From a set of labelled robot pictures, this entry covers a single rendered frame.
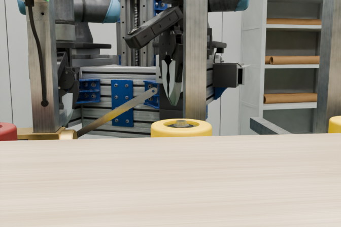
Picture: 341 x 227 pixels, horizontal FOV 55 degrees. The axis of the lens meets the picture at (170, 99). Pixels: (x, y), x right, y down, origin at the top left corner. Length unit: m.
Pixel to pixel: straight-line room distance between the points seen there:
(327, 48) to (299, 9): 3.17
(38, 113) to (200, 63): 0.28
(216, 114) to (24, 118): 1.86
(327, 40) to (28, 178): 0.52
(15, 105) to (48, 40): 2.76
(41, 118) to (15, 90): 2.72
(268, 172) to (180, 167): 0.07
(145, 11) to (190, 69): 0.80
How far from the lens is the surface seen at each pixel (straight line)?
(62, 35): 0.84
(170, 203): 0.23
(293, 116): 3.83
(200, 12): 0.56
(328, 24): 0.65
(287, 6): 3.74
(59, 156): 0.34
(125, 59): 1.36
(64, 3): 0.85
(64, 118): 0.83
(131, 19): 1.38
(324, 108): 0.65
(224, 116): 3.49
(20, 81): 3.27
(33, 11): 0.57
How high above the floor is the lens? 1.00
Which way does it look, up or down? 8 degrees down
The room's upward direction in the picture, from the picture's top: straight up
